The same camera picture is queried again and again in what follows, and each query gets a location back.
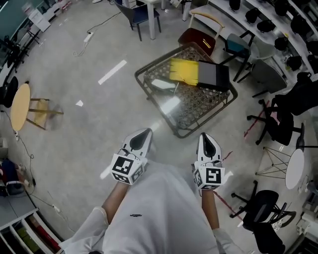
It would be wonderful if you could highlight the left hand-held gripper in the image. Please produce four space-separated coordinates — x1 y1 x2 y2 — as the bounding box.
110 127 154 186

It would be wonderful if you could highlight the blue chair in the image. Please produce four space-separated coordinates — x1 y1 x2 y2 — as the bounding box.
114 0 161 42

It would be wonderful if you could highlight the teal cushion black chair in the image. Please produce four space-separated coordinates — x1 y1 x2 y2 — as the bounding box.
220 31 256 82

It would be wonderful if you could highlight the dark grey fabric box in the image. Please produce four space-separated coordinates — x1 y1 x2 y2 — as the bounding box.
197 60 231 92

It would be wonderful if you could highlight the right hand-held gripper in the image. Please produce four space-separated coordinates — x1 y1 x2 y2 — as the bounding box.
191 132 235 191

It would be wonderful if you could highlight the white wall shelf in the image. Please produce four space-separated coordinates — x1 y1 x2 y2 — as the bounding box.
208 0 318 84

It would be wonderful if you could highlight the white tablet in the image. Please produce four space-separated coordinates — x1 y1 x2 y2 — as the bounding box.
151 78 176 91

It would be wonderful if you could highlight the dark red wooden-frame chair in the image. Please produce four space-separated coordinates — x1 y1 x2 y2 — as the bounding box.
178 11 225 57

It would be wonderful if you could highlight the row of black bags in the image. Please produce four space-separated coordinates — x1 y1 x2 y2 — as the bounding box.
228 0 318 75

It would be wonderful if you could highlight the white cabinet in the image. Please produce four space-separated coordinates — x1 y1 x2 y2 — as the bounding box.
27 4 52 33

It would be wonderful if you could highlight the wicker glass-top coffee table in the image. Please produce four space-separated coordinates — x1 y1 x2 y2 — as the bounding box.
134 42 239 139

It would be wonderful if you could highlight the round wooden table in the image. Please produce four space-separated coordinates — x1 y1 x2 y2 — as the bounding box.
10 83 31 132

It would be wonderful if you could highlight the white round table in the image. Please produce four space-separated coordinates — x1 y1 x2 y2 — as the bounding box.
285 148 306 191

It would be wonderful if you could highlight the white square table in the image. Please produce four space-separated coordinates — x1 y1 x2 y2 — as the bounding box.
139 0 166 40

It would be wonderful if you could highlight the person's left forearm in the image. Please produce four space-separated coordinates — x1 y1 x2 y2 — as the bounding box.
101 182 130 225

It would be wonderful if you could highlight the white low bookshelf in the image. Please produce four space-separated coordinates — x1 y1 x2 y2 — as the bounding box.
0 208 63 254

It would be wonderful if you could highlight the person's right forearm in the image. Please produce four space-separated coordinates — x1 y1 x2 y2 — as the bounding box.
200 190 221 230

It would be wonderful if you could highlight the person's white shirt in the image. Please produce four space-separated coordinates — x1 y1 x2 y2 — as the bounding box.
59 160 249 254

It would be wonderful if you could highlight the black office chair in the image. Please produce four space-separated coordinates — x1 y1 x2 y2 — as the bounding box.
246 71 318 147
230 180 298 254
0 75 19 109

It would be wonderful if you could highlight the wooden stool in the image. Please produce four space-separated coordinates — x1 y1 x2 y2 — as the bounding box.
26 98 64 131

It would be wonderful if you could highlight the grey shell chair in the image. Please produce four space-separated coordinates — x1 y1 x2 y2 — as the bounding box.
250 58 289 99

